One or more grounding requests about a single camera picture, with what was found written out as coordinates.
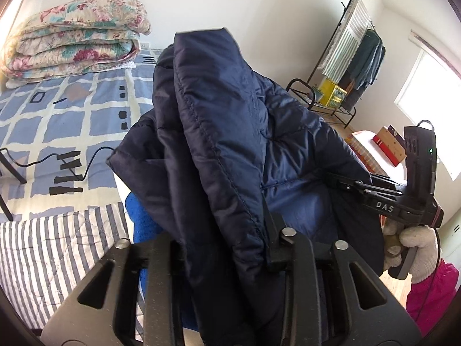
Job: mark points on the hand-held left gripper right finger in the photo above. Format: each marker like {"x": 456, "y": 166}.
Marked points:
{"x": 277, "y": 248}

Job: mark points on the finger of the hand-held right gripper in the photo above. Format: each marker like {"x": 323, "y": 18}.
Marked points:
{"x": 349, "y": 185}
{"x": 387, "y": 183}

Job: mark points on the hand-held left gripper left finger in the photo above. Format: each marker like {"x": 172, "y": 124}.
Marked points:
{"x": 162, "y": 259}

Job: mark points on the navy puffer jacket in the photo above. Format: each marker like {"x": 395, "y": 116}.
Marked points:
{"x": 216, "y": 115}

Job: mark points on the person's right forearm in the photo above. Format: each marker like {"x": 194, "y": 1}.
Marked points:
{"x": 428, "y": 295}

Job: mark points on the hanging dark green clothes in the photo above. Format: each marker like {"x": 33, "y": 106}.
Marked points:
{"x": 367, "y": 61}

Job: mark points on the black metal clothes rack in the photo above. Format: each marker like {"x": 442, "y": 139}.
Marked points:
{"x": 350, "y": 0}

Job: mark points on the person's right hand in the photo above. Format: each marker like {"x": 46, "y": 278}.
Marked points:
{"x": 425, "y": 248}

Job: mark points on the brown and red box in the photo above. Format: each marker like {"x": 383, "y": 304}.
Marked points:
{"x": 390, "y": 147}

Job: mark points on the blue and beige jacket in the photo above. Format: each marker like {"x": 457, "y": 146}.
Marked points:
{"x": 144, "y": 227}

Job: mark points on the white table with patterned cloth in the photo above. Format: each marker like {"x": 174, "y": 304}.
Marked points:
{"x": 363, "y": 138}

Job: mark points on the window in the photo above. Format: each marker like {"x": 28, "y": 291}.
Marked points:
{"x": 432, "y": 90}

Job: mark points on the yellow box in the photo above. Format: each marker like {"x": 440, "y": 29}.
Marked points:
{"x": 331, "y": 92}

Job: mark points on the grey striped blanket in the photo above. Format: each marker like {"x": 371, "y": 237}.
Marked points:
{"x": 46, "y": 252}

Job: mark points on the hanging striped cloth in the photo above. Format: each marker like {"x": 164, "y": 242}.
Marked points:
{"x": 345, "y": 43}

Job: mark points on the black tripod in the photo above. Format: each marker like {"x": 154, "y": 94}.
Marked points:
{"x": 14, "y": 167}

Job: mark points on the blue checked bedsheet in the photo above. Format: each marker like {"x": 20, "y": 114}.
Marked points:
{"x": 54, "y": 115}

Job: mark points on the folded floral quilt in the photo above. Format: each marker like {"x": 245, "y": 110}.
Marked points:
{"x": 72, "y": 36}

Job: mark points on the black metal chair frame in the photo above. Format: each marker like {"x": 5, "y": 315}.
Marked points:
{"x": 299, "y": 80}

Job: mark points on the white wall outlet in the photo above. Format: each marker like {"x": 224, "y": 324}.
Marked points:
{"x": 144, "y": 45}

